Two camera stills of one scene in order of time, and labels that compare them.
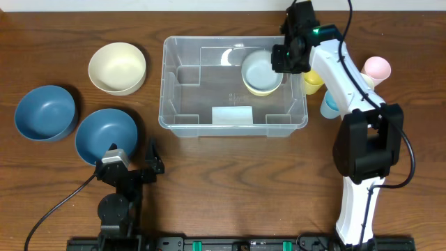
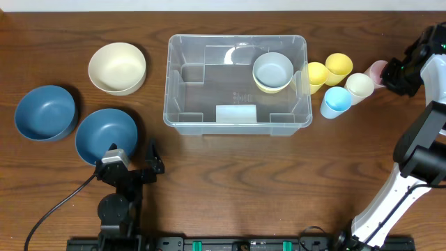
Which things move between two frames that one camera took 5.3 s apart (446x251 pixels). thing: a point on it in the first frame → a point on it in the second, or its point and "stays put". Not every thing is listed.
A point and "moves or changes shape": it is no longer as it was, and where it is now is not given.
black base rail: [306, 243] stays put
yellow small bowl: [261, 93] → [271, 90]
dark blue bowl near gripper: [99, 129] stays put
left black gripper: [132, 175] stays put
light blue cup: [329, 107] stays put
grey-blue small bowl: [258, 71] moves or changes shape
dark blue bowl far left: [46, 113] stays put
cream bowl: [118, 68] stays put
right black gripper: [279, 61] → [394, 81]
